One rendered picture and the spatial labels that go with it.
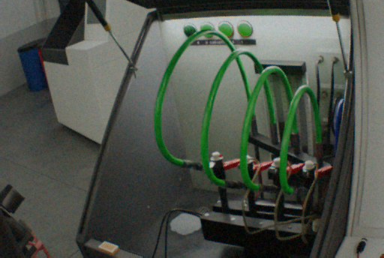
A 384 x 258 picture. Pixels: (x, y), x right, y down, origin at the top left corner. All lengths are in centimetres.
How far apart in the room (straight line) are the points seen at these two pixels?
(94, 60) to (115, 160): 254
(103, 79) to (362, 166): 310
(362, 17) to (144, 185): 84
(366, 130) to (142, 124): 70
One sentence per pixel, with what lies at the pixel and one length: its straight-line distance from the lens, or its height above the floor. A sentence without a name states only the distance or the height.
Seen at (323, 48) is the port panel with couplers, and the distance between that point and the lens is 116.
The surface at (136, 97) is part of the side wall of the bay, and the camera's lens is 131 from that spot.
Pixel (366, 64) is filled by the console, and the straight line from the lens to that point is 91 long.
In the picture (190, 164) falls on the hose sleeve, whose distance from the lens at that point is 98.
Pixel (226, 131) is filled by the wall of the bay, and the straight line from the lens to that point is 140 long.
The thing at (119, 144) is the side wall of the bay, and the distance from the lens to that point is 127.
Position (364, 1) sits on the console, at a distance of 90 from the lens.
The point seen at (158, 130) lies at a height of 129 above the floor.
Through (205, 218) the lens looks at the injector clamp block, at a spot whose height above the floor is 98.
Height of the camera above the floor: 163
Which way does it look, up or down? 21 degrees down
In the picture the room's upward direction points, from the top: 11 degrees counter-clockwise
